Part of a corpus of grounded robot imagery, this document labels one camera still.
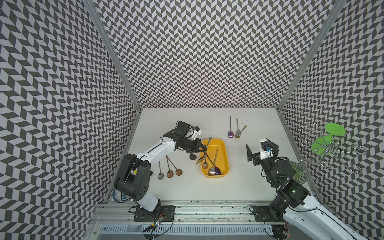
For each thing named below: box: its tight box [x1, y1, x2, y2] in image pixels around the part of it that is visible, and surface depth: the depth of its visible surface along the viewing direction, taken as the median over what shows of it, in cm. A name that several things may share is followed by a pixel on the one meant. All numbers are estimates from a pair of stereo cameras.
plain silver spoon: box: [208, 146, 219, 176], surface depth 89 cm
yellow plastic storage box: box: [200, 138, 229, 178], surface depth 92 cm
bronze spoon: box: [165, 155, 174, 178], surface depth 88 cm
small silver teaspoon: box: [157, 160, 165, 181], surface depth 87 cm
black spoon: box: [189, 153, 197, 160], surface depth 95 cm
